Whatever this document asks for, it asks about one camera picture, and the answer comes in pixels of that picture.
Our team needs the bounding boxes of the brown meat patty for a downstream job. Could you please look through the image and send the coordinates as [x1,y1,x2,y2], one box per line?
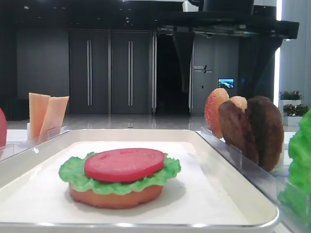
[218,100,259,164]
[245,96,284,171]

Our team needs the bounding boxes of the red tomato slice on tray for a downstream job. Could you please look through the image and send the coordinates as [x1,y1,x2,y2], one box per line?
[84,148,165,183]

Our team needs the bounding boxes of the green lettuce on tray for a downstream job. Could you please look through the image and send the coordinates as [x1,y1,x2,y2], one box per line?
[59,152,182,196]

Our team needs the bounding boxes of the orange cheese slice inner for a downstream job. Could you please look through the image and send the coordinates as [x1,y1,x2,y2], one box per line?
[39,96,69,136]

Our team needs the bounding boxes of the orange cheese slice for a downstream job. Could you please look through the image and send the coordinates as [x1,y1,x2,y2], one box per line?
[29,93,51,138]
[39,96,69,136]

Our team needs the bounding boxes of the orange cheese slice outer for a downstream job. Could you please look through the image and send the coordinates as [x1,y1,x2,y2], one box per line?
[29,93,51,138]

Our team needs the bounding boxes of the red tomato slice upright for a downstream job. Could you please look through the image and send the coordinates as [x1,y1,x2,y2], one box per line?
[0,109,7,147]

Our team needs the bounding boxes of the green lettuce leaf upright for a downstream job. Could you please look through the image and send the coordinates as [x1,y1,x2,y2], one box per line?
[279,111,311,223]

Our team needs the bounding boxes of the bun slice outer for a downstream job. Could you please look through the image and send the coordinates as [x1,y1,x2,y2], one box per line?
[229,96,247,111]

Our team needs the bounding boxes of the bottom bun on tray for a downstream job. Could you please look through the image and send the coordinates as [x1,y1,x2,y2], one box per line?
[69,183,163,209]

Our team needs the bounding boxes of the white metal tray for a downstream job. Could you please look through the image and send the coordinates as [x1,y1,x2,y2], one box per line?
[0,129,280,233]

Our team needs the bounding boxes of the potted plants in planter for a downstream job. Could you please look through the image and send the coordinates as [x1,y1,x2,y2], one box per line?
[278,90,302,126]

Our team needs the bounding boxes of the bun slice near rail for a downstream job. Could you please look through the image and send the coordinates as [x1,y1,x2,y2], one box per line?
[204,88,229,138]

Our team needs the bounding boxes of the wall display screen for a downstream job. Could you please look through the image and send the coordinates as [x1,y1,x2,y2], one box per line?
[218,79,234,89]

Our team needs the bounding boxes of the clear left acrylic rail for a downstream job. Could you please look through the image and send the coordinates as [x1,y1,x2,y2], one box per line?
[0,127,70,165]

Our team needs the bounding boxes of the clear acrylic rail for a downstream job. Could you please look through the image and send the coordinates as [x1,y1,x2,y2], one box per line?
[198,127,311,233]
[0,127,70,165]

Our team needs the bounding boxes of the clear right acrylic rail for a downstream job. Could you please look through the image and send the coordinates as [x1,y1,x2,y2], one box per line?
[198,127,311,233]

